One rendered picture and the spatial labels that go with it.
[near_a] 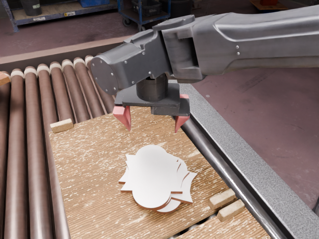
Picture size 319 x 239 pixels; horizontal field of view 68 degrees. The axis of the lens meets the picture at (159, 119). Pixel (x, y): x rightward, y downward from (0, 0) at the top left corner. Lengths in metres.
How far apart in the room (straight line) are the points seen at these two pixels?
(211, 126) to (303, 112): 1.87
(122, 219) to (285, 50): 0.43
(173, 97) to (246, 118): 1.86
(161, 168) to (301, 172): 1.58
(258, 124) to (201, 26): 1.98
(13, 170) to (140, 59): 0.50
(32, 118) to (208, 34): 0.67
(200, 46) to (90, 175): 0.42
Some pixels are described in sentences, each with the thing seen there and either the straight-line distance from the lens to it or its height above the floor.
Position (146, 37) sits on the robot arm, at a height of 1.27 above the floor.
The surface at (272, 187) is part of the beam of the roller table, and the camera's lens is 0.65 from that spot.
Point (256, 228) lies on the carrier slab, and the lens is 0.56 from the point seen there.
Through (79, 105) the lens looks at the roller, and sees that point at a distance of 0.84.
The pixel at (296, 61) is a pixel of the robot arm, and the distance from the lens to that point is 0.25.
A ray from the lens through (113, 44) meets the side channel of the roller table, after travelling 1.16.
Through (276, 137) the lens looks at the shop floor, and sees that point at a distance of 2.18.
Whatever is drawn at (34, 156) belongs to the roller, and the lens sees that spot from 0.72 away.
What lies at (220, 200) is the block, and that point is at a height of 0.96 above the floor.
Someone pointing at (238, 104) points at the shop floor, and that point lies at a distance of 2.40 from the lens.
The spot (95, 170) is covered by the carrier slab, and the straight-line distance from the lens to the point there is 0.61.
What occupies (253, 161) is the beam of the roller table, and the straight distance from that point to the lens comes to 0.68.
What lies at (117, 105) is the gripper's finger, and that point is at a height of 1.14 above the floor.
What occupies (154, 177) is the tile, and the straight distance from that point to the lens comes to 0.51.
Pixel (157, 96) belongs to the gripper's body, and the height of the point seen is 1.17.
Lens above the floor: 1.42
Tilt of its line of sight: 42 degrees down
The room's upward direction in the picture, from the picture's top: straight up
